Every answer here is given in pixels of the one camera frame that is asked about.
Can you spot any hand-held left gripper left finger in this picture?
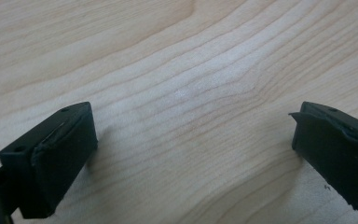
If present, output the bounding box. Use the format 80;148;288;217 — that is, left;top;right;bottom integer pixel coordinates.
0;101;99;219

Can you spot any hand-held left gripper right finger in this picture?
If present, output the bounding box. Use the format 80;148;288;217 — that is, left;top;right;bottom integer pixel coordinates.
288;101;358;219

